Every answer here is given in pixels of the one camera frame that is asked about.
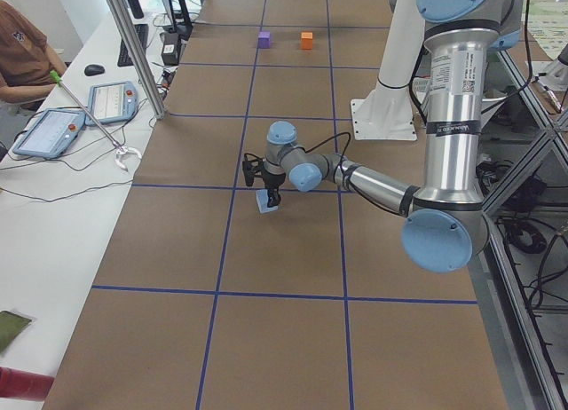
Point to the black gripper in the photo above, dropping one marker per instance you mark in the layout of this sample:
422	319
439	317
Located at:
272	180

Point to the light blue foam block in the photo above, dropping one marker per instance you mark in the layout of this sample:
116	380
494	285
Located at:
262	200

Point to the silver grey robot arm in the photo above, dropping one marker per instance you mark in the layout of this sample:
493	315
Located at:
444	225

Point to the purple foam block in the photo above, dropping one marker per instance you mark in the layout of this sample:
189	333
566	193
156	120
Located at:
264	39

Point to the orange foam block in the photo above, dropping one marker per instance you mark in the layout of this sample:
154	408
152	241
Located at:
306	40

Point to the brown kraft paper mat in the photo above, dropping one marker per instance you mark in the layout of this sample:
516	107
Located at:
202	302

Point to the grabber reach tool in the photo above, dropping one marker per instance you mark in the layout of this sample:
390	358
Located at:
121	150

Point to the black power adapter box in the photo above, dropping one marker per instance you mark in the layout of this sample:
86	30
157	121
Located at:
171	49

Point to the far blue teach pendant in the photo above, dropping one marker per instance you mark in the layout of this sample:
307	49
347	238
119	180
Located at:
113	102

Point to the blue teach pendant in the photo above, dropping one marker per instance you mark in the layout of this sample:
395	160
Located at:
113	102
51	134

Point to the black computer mouse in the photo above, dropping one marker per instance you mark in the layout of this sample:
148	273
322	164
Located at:
94	69

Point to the near blue teach pendant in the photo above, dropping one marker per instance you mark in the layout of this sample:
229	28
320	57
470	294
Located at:
51	134

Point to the person in brown shirt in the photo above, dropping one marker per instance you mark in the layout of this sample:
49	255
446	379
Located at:
26	61

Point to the green bean bag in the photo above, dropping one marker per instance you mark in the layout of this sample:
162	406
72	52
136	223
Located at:
12	324

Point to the red cylinder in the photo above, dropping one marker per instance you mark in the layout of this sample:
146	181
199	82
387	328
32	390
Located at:
24	385

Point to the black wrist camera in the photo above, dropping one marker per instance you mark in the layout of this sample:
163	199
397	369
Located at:
252	168

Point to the white pedestal column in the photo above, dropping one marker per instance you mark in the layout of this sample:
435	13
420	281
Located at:
386	113

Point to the aluminium frame post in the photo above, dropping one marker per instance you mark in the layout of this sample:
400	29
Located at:
137	54

